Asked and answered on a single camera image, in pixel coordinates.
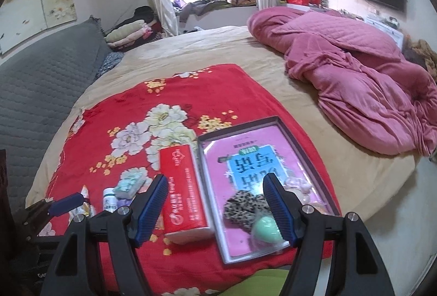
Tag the purple scrunchie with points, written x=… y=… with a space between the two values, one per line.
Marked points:
x=124 y=202

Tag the leopard print scrunchie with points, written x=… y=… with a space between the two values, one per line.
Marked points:
x=239 y=209

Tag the pink quilt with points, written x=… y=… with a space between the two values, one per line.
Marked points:
x=341 y=60

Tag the white orange label bottle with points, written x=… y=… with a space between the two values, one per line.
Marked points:
x=109 y=200

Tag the beige bed sheet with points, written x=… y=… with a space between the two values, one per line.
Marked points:
x=205 y=43

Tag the folded beige quilt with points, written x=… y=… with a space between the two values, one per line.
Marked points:
x=124 y=32

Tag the brown furry cloth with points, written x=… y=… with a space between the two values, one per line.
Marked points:
x=423 y=55

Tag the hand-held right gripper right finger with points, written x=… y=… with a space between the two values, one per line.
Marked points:
x=278 y=210

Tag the small white orange packet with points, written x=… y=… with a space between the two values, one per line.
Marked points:
x=84 y=195

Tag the grey quilted headboard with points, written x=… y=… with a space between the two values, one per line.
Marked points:
x=41 y=84

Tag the flower wall painting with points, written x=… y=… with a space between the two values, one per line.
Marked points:
x=37 y=6

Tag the pocket tissue pack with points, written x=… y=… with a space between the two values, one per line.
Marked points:
x=128 y=184

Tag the dark patterned cloth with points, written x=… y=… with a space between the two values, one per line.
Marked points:
x=109 y=62

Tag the black garment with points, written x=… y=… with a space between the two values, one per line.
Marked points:
x=143 y=13

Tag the red tissue pack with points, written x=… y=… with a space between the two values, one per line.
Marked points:
x=181 y=186

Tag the pink and blue book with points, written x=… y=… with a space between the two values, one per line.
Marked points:
x=218 y=159

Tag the red floral blanket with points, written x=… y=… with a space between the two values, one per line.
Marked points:
x=211 y=91

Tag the green makeup sponge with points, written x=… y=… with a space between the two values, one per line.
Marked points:
x=266 y=229

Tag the pile of mixed clothes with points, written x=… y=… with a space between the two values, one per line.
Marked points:
x=205 y=6

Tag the white cabinet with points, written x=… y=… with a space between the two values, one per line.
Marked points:
x=385 y=26

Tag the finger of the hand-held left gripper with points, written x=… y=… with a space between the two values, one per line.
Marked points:
x=66 y=202

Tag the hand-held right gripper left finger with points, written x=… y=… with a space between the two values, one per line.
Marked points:
x=150 y=210

